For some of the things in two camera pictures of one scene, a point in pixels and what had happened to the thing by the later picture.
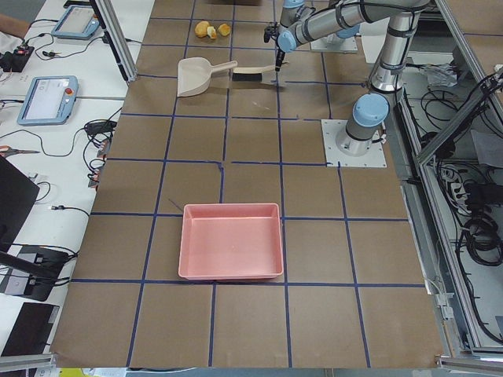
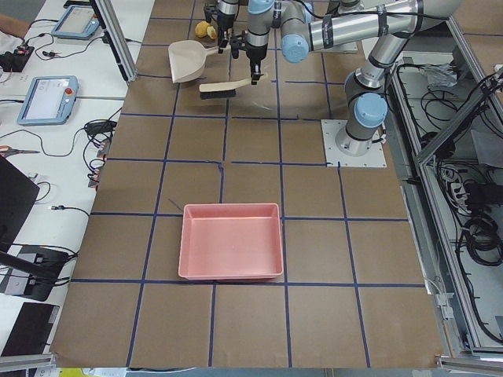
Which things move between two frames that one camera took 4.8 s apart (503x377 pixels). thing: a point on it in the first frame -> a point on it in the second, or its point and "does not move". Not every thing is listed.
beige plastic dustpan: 194,74 -> 187,59
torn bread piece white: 211,32 does not move
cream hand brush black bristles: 247,74 -> 222,90
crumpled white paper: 441,74 does not move
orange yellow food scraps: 201,28 does not move
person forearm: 13,27 does not move
